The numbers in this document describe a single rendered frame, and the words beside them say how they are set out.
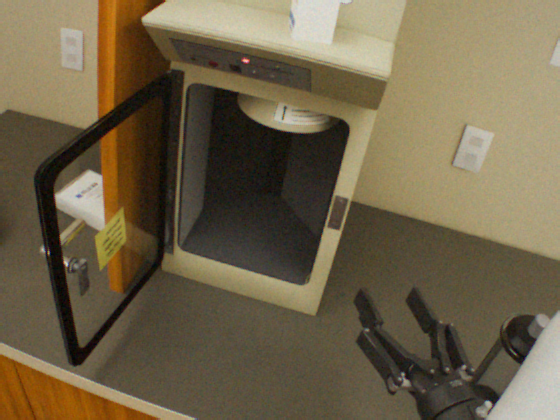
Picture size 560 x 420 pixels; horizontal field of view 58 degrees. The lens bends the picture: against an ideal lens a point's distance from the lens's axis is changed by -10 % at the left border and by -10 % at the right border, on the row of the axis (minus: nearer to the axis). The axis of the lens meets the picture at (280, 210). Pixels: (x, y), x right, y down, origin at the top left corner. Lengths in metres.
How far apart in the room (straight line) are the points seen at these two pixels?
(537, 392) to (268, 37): 0.56
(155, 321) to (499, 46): 0.90
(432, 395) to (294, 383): 0.36
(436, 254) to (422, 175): 0.20
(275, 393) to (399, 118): 0.68
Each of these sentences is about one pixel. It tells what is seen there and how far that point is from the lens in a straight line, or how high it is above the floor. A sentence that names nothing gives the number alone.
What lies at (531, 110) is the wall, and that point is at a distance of 1.31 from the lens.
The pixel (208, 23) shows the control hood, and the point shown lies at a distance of 0.72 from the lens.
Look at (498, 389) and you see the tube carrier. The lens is 0.96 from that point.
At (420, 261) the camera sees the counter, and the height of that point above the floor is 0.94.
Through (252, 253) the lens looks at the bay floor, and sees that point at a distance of 1.08.
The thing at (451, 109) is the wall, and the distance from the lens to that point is 1.29.
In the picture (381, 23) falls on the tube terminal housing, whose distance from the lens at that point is 0.77.
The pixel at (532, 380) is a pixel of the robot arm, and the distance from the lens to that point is 0.23.
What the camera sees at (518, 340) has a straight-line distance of 0.89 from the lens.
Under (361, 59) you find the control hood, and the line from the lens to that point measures 0.68.
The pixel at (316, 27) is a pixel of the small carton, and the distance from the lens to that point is 0.70.
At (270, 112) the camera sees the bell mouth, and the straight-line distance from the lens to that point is 0.88.
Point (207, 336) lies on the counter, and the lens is 1.04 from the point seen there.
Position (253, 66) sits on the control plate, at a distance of 0.75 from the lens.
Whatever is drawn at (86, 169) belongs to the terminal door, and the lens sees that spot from 0.73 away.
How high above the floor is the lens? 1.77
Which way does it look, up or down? 39 degrees down
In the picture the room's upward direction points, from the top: 11 degrees clockwise
